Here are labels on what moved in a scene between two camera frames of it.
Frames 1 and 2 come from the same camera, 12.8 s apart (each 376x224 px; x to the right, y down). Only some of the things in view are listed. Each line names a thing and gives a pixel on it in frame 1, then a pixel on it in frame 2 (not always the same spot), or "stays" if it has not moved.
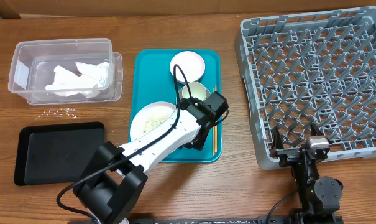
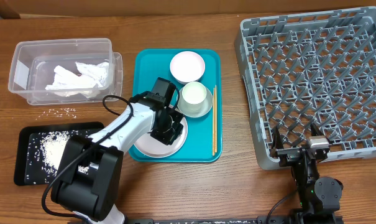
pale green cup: (196, 89) stays
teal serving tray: (211, 150) → (151, 63)
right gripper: (288, 154) stays
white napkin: (67, 83) stays
